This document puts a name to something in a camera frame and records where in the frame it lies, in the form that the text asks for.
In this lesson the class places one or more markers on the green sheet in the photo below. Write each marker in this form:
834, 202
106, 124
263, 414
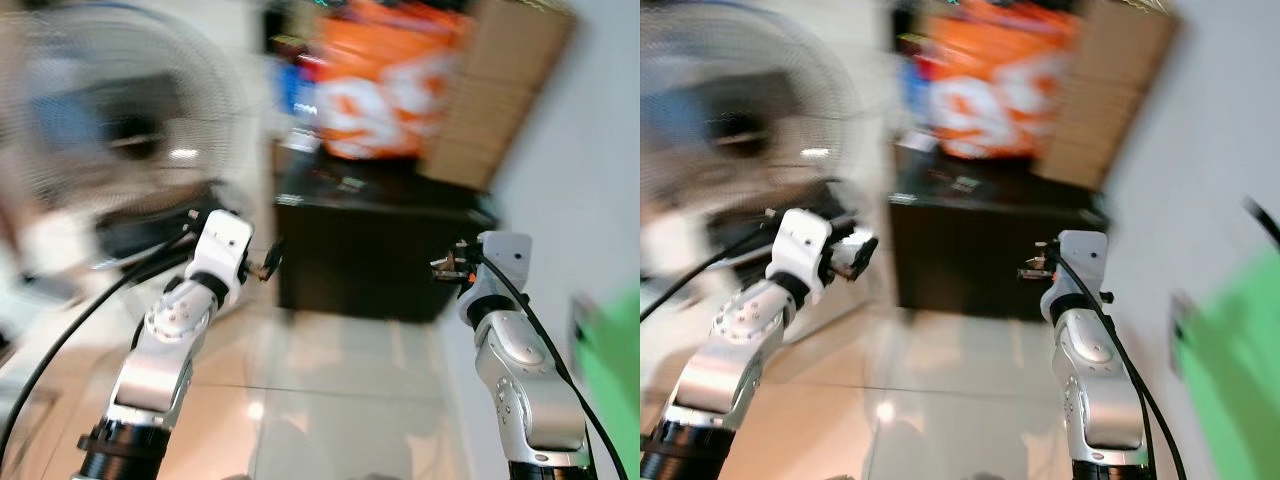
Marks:
612, 380
1235, 370

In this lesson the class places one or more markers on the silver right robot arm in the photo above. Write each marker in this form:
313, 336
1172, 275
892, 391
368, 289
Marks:
1095, 370
520, 370

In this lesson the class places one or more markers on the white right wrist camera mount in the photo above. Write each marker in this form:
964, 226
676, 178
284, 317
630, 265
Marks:
505, 258
1083, 258

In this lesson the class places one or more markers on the brown cardboard box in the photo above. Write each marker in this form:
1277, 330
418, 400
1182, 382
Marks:
1110, 90
500, 90

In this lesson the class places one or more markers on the black cabinet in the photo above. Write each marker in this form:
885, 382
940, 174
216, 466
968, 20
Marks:
980, 250
370, 250

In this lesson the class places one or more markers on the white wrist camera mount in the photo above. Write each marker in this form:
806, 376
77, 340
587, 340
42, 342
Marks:
800, 245
505, 258
1083, 258
222, 250

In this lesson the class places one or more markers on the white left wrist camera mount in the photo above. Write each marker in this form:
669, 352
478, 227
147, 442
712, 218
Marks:
222, 250
800, 245

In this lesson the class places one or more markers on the orange bag with white print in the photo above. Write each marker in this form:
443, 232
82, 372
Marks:
385, 80
1000, 80

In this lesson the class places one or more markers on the blue packet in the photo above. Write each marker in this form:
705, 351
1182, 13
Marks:
912, 88
298, 88

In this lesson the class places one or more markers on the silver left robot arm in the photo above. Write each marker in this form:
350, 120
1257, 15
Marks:
725, 350
160, 345

